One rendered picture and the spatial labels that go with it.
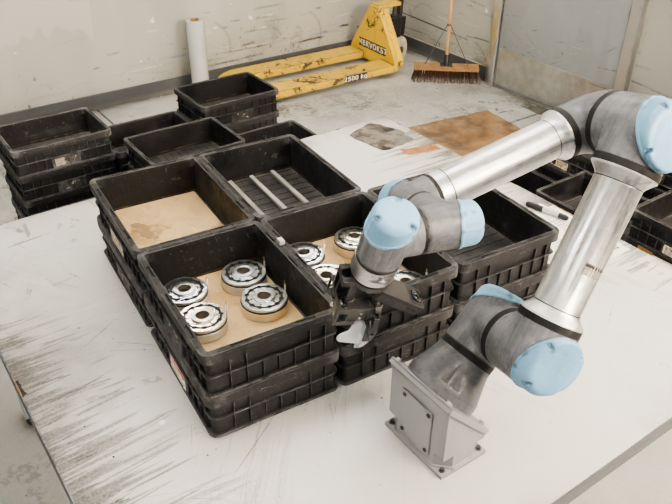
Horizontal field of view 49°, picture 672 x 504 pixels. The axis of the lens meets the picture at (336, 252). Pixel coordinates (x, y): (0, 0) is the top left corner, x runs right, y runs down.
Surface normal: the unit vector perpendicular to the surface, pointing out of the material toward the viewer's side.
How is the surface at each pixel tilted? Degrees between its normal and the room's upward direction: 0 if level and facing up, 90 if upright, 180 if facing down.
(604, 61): 90
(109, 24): 90
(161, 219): 0
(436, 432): 90
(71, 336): 0
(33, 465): 0
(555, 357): 83
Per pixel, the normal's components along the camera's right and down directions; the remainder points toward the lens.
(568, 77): -0.81, 0.31
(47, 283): 0.01, -0.83
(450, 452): 0.58, 0.46
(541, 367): 0.31, 0.42
